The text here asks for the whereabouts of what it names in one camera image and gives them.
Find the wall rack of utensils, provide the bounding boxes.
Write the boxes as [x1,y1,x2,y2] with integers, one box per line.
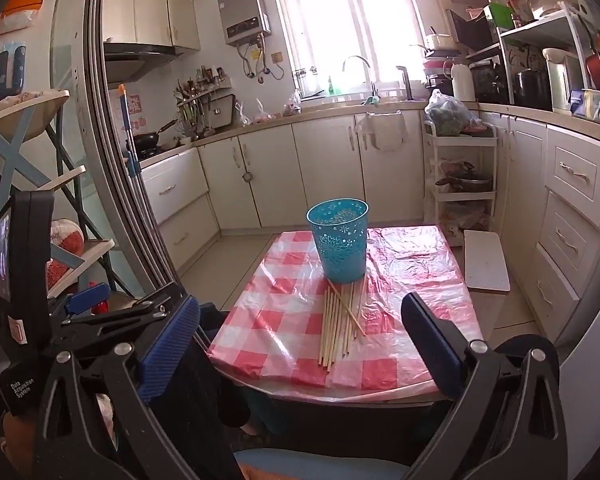
[172,65,231,141]

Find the black range hood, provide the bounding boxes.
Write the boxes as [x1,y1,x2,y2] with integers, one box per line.
[103,42,178,83]

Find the cream base cabinets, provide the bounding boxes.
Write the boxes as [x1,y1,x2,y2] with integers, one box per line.
[140,110,426,271]

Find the red white checkered tablecloth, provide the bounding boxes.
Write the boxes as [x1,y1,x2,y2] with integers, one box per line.
[206,225,485,403]

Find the white framed window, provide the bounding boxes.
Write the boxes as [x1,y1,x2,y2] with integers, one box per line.
[272,0,426,98]

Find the bag of snack packets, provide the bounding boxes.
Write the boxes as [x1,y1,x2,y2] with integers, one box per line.
[440,202,493,233]

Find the black stockpot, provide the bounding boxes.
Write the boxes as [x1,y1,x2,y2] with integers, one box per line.
[512,69,553,110]

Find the white rolling cart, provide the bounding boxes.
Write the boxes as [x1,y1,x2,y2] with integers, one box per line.
[422,120,498,233]

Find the cream wall cabinets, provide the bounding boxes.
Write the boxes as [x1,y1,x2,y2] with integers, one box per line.
[102,0,202,52]

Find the dark lidded pot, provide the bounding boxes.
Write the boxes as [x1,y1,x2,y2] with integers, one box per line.
[440,162,495,193]

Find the white hanging plastic bag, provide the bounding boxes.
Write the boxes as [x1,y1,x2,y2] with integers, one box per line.
[355,110,408,153]

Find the white countertop shelf rack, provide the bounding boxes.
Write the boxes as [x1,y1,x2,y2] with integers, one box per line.
[467,7,596,111]

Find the black wok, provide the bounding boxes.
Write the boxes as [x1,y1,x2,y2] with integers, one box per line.
[132,119,178,153]

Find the white rice cooker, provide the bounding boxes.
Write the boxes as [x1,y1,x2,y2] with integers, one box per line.
[542,48,586,113]

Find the black countertop oven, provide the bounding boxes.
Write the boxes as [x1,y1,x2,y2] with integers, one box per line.
[470,60,511,106]

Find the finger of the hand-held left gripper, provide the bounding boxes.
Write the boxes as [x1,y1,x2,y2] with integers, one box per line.
[60,282,184,357]
[50,282,112,319]

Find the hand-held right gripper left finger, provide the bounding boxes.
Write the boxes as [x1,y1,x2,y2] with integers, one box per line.
[30,295,202,480]

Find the pink wall stickers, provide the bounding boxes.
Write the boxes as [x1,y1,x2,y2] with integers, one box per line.
[127,92,148,133]

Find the grey wall water heater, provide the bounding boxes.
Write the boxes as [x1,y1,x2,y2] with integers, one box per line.
[216,0,272,46]

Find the blue wooden folding shelf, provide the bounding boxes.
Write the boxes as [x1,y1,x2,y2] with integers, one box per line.
[0,89,116,306]

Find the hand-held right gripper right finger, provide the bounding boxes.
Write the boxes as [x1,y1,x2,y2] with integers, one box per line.
[401,291,570,480]

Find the plastic bag of greens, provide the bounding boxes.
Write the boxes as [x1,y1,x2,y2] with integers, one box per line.
[424,89,483,137]

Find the black angular tap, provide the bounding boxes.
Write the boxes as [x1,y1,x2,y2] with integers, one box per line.
[396,65,415,101]

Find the white stool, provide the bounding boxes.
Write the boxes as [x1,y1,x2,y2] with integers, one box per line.
[462,230,512,293]

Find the teal plastic cutout basket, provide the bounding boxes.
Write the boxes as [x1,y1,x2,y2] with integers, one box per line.
[306,198,370,284]

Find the white thermos jug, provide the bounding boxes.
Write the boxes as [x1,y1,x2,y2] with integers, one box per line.
[451,60,476,102]

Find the pile of wooden chopsticks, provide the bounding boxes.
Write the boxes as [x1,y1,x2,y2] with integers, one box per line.
[318,279,368,373]

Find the chrome gooseneck faucet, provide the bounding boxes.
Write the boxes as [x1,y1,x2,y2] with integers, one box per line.
[341,55,378,98]

